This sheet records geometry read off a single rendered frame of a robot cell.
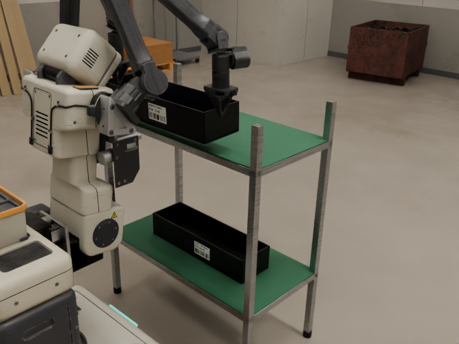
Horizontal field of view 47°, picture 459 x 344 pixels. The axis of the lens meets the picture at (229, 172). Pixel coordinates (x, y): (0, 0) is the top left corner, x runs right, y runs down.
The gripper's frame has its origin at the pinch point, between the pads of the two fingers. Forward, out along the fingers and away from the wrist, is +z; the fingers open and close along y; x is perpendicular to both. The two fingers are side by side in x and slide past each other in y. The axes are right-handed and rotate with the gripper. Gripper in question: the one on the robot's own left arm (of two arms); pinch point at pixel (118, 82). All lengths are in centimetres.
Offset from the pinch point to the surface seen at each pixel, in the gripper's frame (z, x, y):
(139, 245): 76, -2, -5
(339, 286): 112, -83, -64
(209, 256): 71, -12, -39
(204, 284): 75, -1, -47
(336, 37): 96, -614, 277
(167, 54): 98, -344, 370
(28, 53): 76, -167, 407
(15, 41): 61, -153, 407
